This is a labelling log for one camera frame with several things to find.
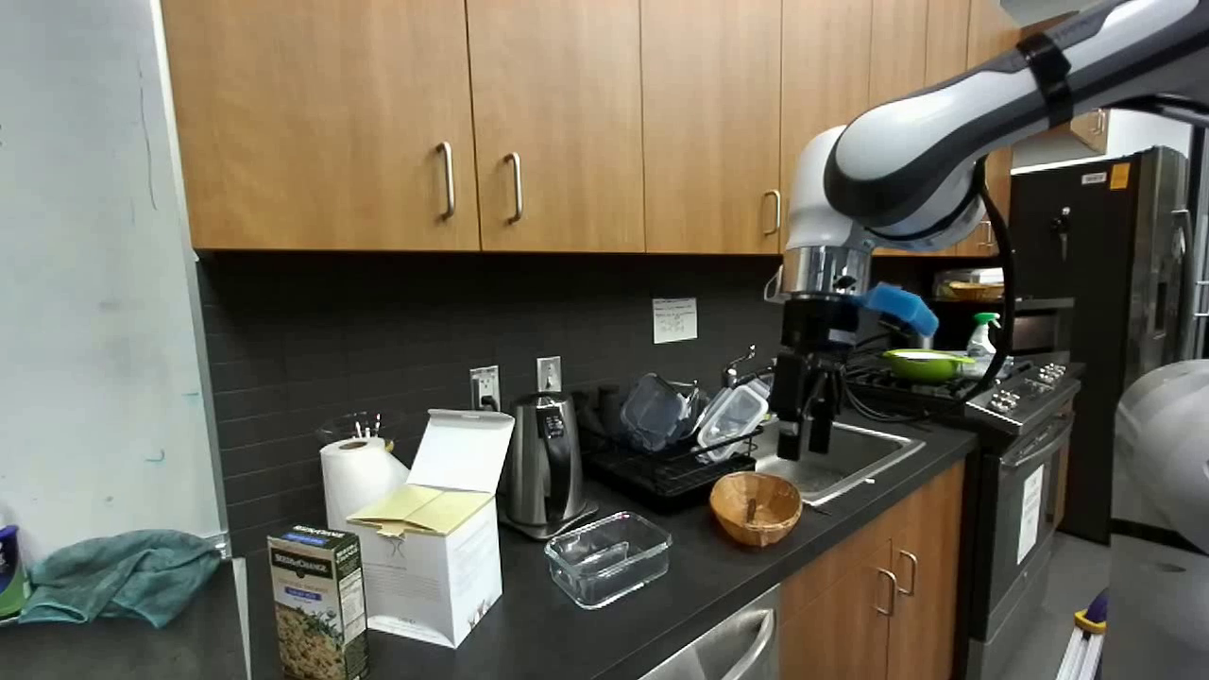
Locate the wooden lower cabinet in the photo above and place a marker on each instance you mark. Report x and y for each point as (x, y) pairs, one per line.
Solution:
(884, 604)

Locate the stainless steel kettle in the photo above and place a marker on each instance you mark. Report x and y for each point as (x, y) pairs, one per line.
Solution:
(546, 468)

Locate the spray bottle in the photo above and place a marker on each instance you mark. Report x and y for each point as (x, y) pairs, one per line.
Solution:
(979, 343)

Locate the black refrigerator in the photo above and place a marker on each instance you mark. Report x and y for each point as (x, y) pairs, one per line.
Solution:
(1114, 236)

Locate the stainless steel dishwasher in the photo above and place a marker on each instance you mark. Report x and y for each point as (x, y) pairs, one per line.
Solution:
(737, 648)

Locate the paper towel roll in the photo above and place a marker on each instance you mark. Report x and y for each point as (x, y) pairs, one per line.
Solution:
(358, 473)

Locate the teal cloth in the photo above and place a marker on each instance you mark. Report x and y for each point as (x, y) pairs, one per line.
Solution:
(129, 575)

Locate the green frying pan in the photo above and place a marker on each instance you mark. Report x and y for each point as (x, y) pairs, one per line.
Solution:
(925, 364)

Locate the wooden upper cabinets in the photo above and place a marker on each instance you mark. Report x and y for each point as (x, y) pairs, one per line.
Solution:
(530, 128)

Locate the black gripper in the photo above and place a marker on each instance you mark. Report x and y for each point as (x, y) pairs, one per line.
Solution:
(818, 337)

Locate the stainless steel sink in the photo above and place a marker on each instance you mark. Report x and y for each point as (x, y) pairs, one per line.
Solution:
(855, 458)

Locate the woven wicker basket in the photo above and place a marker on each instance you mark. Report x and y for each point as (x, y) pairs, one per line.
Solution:
(754, 509)

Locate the green cereal box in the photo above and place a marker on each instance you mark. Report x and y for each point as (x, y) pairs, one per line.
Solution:
(321, 597)

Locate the black dish rack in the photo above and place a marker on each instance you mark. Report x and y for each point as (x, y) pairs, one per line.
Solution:
(640, 444)

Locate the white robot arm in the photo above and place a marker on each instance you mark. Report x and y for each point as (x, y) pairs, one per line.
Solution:
(910, 173)

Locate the clear glass container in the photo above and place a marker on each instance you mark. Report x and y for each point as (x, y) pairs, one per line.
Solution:
(605, 558)

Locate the white paper wall sign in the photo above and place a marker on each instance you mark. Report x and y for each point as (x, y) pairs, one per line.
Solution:
(676, 323)

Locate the black stove oven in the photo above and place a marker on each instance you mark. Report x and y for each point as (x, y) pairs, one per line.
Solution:
(1022, 414)

